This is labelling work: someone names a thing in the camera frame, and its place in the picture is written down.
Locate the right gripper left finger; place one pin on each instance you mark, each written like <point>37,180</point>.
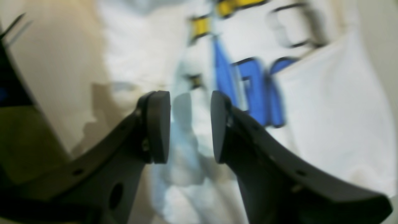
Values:
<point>100,186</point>

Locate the white t-shirt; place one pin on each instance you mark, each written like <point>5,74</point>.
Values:
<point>298,67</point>

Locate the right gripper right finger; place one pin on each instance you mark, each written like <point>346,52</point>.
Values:
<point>278,187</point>

